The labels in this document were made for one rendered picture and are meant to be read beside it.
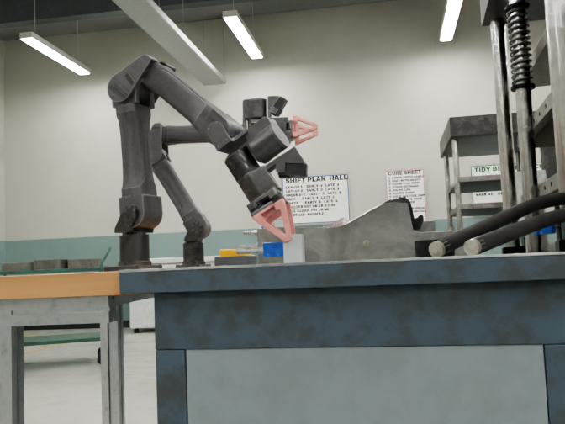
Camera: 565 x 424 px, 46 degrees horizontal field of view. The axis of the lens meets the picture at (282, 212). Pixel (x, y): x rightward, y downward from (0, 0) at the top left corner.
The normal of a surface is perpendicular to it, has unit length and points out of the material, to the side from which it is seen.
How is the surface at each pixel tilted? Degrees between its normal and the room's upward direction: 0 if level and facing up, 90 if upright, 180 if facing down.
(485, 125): 90
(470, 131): 90
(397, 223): 90
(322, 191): 90
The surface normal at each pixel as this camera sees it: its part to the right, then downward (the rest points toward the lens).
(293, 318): -0.21, -0.07
